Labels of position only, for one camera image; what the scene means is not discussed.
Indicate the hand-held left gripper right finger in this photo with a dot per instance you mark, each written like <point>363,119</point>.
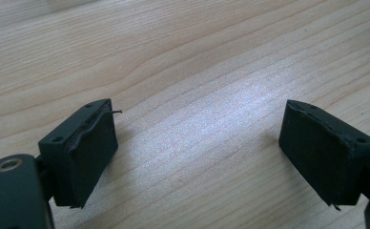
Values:
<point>326,152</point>

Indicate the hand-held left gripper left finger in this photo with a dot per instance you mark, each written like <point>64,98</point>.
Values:
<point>78,152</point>

